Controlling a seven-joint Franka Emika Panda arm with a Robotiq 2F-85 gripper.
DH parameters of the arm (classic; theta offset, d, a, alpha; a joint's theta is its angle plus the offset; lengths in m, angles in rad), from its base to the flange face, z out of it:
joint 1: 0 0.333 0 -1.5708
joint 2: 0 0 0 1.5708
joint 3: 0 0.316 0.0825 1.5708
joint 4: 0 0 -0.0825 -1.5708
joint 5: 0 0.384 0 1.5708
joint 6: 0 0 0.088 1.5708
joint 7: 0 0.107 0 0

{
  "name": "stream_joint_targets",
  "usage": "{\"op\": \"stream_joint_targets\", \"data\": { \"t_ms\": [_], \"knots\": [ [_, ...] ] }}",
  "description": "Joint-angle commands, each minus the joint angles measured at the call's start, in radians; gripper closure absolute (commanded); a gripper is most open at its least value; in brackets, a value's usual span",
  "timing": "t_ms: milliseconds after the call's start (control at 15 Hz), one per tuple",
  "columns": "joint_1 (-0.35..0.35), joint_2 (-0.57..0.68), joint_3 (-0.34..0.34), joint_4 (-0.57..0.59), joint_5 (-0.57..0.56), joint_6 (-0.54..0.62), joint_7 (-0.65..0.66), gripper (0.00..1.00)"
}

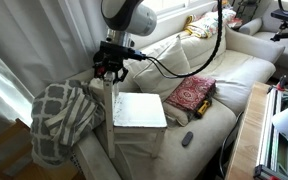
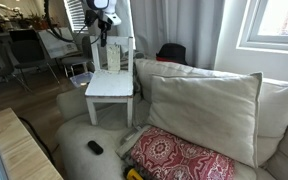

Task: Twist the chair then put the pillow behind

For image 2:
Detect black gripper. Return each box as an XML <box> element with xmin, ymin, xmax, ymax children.
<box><xmin>97</xmin><ymin>18</ymin><xmax>113</xmax><ymax>48</ymax></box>

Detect small white wooden chair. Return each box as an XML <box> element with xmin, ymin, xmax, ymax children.
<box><xmin>84</xmin><ymin>35</ymin><xmax>135</xmax><ymax>129</ymax></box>

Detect large beige pillow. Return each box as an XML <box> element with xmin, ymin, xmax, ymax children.
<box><xmin>146</xmin><ymin>71</ymin><xmax>264</xmax><ymax>169</ymax></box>

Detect grey chair metal legs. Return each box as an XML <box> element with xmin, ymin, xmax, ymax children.
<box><xmin>61</xmin><ymin>35</ymin><xmax>95</xmax><ymax>78</ymax></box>

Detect white window blinds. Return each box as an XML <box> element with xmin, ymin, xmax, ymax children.
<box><xmin>63</xmin><ymin>0</ymin><xmax>89</xmax><ymax>34</ymax></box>

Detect clear plastic storage bin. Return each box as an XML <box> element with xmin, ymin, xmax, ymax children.
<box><xmin>69</xmin><ymin>71</ymin><xmax>94</xmax><ymax>88</ymax></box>

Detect potted plants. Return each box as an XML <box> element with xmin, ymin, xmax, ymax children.
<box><xmin>28</xmin><ymin>13</ymin><xmax>59</xmax><ymax>30</ymax></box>

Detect black hat red band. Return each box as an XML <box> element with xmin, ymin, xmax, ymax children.
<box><xmin>155</xmin><ymin>42</ymin><xmax>189</xmax><ymax>66</ymax></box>

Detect grey curtain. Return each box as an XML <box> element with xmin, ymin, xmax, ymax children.
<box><xmin>81</xmin><ymin>0</ymin><xmax>226</xmax><ymax>70</ymax></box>

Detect black remote control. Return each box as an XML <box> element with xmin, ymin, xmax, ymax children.
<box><xmin>87</xmin><ymin>140</ymin><xmax>104</xmax><ymax>155</ymax></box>

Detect folded beige cloth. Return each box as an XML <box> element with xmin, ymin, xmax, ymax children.
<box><xmin>115</xmin><ymin>124</ymin><xmax>152</xmax><ymax>160</ymax></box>

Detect beige fabric sofa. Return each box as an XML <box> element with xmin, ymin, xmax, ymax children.
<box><xmin>55</xmin><ymin>58</ymin><xmax>288</xmax><ymax>180</ymax></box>

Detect yellow black tool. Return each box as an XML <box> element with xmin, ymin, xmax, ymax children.
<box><xmin>123</xmin><ymin>166</ymin><xmax>144</xmax><ymax>180</ymax></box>

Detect red patterned blanket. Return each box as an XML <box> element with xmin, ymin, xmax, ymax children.
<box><xmin>130</xmin><ymin>126</ymin><xmax>236</xmax><ymax>180</ymax></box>

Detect light wooden table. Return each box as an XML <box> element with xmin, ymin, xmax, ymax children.
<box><xmin>0</xmin><ymin>107</ymin><xmax>64</xmax><ymax>180</ymax></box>

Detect white tote bag black handles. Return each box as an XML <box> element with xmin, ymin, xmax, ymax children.
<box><xmin>38</xmin><ymin>27</ymin><xmax>79</xmax><ymax>60</ymax></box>

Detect black floor cable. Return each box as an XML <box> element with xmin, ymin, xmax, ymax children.
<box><xmin>17</xmin><ymin>116</ymin><xmax>56</xmax><ymax>165</ymax></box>

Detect white window frame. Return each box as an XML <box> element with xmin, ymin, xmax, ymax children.
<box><xmin>236</xmin><ymin>0</ymin><xmax>288</xmax><ymax>53</ymax></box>

